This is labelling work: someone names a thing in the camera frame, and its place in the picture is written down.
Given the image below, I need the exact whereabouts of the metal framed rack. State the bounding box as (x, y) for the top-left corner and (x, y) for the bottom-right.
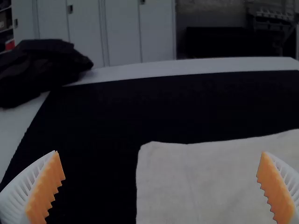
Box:
(244, 0), (299, 59)

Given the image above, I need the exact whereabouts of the open shelf cupboard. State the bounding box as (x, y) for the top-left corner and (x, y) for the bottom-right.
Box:
(0, 0), (15, 55)

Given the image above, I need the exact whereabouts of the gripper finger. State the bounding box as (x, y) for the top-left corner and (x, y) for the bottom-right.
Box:
(256, 151), (299, 222)
(0, 150), (66, 224)

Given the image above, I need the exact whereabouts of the grey cupboard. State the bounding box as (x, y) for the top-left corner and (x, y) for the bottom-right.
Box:
(11, 0), (176, 68)

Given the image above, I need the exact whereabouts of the black mat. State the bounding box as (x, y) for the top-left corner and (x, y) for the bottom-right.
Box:
(0, 70), (299, 224)

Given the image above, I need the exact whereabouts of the pale towel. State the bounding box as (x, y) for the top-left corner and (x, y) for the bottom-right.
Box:
(135, 128), (299, 224)

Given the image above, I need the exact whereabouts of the black cloth bundle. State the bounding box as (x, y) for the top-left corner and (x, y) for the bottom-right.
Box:
(0, 39), (94, 109)

